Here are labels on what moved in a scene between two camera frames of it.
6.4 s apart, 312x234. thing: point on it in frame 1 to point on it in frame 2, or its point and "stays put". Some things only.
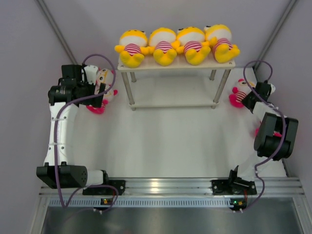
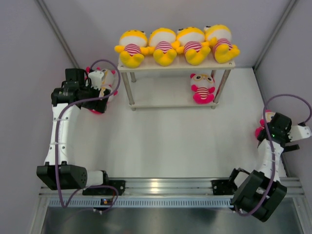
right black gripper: [245, 100] to [287, 129]
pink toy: [236, 98] to [203, 88]
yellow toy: [133, 46] stays put
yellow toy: [219, 37] stays put
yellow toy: [191, 40] stays put
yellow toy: [163, 45] stays put
